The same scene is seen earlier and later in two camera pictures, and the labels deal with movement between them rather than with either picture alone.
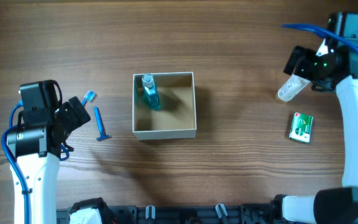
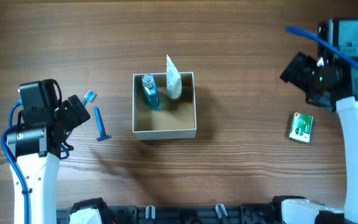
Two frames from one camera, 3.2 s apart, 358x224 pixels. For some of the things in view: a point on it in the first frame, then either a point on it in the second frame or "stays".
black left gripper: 74,112 stays
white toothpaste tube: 292,88 -> 173,81
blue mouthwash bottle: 150,93 stays
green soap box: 301,127 stays
